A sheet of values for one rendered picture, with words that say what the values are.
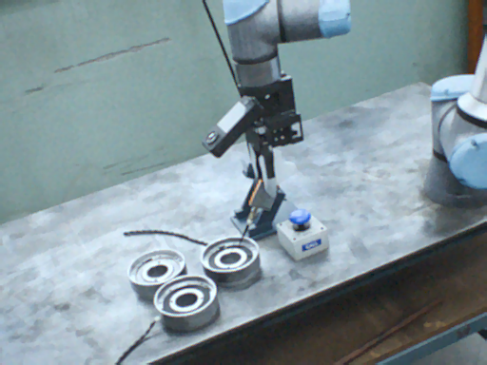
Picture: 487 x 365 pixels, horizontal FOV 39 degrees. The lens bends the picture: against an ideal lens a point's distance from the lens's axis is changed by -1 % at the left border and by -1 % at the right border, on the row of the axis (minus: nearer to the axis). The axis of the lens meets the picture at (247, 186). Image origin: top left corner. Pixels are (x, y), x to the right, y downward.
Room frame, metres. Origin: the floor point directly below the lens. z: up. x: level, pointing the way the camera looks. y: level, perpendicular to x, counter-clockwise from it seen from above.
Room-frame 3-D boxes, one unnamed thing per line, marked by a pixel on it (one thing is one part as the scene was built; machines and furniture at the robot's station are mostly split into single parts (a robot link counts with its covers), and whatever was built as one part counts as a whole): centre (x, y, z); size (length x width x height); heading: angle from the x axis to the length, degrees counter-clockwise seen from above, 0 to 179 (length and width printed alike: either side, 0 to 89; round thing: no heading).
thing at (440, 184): (1.14, -0.42, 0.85); 0.15 x 0.15 x 0.10
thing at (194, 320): (0.91, 0.13, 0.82); 0.10 x 0.10 x 0.04
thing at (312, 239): (1.04, -0.09, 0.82); 0.08 x 0.07 x 0.05; 109
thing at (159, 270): (1.00, 0.19, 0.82); 0.10 x 0.10 x 0.04
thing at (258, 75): (1.06, -0.05, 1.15); 0.08 x 0.08 x 0.05
